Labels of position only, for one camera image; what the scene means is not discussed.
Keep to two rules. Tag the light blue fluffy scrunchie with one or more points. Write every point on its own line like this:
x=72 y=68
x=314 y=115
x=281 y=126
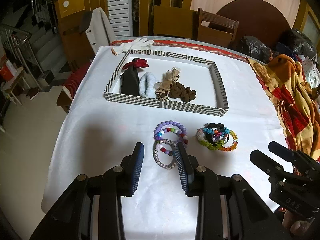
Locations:
x=146 y=85

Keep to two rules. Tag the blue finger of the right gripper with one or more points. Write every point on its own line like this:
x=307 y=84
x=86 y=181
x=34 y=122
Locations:
x=266 y=164
x=280 y=148

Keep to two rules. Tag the black braided scrunchie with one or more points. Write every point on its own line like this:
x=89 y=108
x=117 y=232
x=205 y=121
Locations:
x=215 y=133

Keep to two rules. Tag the white jacket on chair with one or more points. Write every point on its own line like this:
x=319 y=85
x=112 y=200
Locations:
x=98 y=29

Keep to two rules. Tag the red cushion chair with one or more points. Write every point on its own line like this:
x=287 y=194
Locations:
x=70 y=87

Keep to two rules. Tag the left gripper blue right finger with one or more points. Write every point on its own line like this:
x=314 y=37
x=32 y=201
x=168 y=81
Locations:
x=187 y=165

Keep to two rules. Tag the person right hand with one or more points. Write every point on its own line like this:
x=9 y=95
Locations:
x=300 y=228

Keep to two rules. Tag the wooden chair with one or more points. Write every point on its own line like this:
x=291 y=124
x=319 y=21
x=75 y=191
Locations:
x=216 y=29

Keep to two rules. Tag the white work glove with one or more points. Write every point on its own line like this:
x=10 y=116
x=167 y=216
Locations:
x=138 y=43

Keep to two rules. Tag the black hair band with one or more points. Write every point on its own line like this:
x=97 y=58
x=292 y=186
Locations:
x=130 y=82

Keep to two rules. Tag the yellow red patterned blanket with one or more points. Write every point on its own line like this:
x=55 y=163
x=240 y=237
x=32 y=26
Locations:
x=284 y=83

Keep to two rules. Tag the leopard beige bow scrunchie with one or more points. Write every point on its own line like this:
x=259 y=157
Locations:
x=162 y=88

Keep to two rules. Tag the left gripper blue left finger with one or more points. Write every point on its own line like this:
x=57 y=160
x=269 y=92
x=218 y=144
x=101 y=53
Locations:
x=132 y=165

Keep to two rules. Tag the striped shallow box tray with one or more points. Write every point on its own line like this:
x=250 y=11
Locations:
x=181 y=82

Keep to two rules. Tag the dark brown scrunchie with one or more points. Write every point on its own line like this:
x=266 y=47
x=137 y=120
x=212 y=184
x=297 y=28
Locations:
x=179 y=91

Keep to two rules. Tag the white table cloth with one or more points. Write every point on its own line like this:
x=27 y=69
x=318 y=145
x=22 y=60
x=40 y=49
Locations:
x=96 y=134

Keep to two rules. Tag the black plastic bag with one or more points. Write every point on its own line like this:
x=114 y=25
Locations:
x=253 y=47

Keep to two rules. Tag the red bow hair clip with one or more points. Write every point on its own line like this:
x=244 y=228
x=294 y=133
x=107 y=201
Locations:
x=136 y=63

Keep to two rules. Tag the white louvered door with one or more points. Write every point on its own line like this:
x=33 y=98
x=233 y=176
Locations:
x=120 y=17

